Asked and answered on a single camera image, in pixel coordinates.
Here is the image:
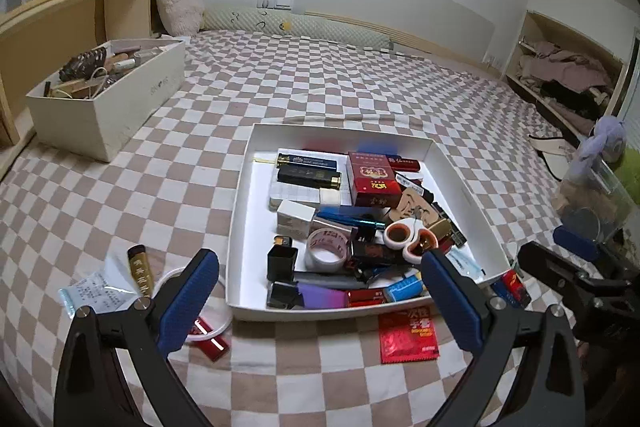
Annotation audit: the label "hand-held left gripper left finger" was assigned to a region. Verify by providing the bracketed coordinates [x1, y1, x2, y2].
[55, 248, 221, 427]

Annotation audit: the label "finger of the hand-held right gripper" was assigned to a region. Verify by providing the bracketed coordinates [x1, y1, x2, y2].
[517, 241, 585, 289]

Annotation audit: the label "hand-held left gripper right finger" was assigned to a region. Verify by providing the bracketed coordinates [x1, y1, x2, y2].
[421, 249, 586, 427]

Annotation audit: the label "small red lighter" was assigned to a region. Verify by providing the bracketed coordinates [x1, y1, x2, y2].
[192, 317, 231, 360]

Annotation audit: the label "red glove packet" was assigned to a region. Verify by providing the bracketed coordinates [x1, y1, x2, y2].
[378, 307, 441, 364]

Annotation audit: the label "black tube gold print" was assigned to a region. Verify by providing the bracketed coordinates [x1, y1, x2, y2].
[127, 245, 156, 298]

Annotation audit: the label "white blue face mask packet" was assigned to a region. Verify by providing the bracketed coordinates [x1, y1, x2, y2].
[57, 257, 151, 318]

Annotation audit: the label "white shallow tray box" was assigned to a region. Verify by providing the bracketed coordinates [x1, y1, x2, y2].
[226, 123, 511, 323]

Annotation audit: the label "dark blue case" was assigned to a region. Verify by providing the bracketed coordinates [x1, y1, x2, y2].
[552, 227, 598, 260]

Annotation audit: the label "blue printed mask packet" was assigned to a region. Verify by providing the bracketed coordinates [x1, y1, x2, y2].
[445, 252, 487, 283]

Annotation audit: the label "blue yellow lighter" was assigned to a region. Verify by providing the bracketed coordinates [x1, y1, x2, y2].
[384, 277, 426, 303]

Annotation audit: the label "clear plastic box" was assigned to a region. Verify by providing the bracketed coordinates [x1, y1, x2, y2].
[555, 157, 640, 248]

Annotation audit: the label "white orange scissors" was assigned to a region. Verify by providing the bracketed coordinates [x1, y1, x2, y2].
[384, 218, 438, 264]

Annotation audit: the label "black lighter red print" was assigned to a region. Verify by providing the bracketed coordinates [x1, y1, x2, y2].
[350, 242, 401, 265]

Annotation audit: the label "tan carved wood piece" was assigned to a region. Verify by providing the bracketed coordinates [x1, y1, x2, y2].
[392, 187, 436, 225]

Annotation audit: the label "black open box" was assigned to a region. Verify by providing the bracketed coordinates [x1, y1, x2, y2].
[266, 244, 299, 283]

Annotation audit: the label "purple lighter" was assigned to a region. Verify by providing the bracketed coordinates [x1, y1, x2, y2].
[297, 284, 351, 309]

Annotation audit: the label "blue metallic pen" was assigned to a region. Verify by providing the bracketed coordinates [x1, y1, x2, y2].
[317, 209, 386, 230]

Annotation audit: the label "purple plush toy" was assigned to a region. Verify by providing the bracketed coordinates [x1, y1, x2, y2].
[575, 117, 628, 178]

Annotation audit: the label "tape roll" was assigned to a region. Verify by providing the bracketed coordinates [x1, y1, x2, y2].
[305, 229, 353, 273]

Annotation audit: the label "small white box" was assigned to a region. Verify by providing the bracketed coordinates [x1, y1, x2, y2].
[276, 200, 317, 238]

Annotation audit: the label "red cigarette box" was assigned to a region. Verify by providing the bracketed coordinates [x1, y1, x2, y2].
[347, 151, 402, 208]

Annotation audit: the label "black box gold end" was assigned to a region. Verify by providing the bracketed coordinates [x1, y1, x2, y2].
[276, 167, 343, 190]

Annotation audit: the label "pile of clothes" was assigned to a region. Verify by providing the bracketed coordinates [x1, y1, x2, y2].
[517, 39, 626, 132]

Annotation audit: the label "white shoe box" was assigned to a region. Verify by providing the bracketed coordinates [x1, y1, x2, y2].
[25, 38, 187, 162]

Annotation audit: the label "checkered bedsheet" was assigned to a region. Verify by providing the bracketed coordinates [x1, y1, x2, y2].
[0, 29, 640, 427]

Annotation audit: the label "long quilted bolster pillow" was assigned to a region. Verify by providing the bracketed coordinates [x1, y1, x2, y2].
[200, 7, 396, 52]

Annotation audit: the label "white headboard panel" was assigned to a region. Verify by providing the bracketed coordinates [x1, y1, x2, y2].
[295, 0, 533, 62]

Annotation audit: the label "pink fluffy pillow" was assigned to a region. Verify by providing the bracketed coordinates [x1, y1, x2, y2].
[155, 0, 206, 36]

